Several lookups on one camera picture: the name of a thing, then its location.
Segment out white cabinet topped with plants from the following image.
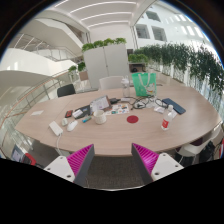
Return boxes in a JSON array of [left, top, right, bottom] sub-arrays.
[[81, 37, 130, 90]]

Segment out black chair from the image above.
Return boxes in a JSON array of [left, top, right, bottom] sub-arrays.
[[56, 83, 77, 98]]

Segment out green tote bag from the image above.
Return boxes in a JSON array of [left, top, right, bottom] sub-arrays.
[[131, 72, 158, 98]]

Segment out tangle of black cables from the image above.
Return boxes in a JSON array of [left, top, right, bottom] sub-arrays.
[[128, 95, 168, 110]]

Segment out white computer mouse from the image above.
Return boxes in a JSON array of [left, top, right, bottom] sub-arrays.
[[66, 119, 79, 132]]

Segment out black wallet with white card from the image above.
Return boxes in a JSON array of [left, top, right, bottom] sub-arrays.
[[71, 104, 93, 120]]

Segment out white grid-patterned mug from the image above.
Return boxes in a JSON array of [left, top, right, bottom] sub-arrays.
[[92, 109, 107, 126]]

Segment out colourful sticker sheet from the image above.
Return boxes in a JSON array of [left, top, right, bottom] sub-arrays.
[[105, 103, 130, 116]]

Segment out white power cable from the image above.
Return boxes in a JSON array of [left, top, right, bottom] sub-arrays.
[[54, 134, 65, 156]]

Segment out flat round red coaster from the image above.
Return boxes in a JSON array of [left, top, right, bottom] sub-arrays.
[[126, 114, 140, 124]]

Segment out row of green plants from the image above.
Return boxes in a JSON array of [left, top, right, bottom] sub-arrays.
[[134, 42, 224, 98]]

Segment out clear white-lidded shaker bottle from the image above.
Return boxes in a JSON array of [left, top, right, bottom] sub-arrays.
[[121, 75, 131, 99]]

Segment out white paper slip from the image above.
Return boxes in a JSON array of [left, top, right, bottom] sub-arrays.
[[30, 109, 45, 117]]

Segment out white tissue packet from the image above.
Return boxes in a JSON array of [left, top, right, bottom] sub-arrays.
[[153, 105, 166, 114]]

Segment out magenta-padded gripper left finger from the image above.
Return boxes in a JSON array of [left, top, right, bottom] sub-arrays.
[[43, 143, 96, 188]]

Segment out clear red-labelled water bottle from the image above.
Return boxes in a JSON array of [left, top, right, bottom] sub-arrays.
[[161, 104, 175, 131]]

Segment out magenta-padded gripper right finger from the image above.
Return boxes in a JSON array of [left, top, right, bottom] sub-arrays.
[[131, 142, 185, 186]]

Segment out ceiling light strips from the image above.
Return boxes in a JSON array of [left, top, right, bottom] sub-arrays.
[[53, 0, 138, 29]]

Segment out brown planter with green plants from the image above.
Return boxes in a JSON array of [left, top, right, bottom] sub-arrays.
[[68, 61, 89, 82], [128, 53, 149, 73]]

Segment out dark blue keyboard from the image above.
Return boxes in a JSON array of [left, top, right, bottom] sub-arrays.
[[161, 97, 187, 115]]

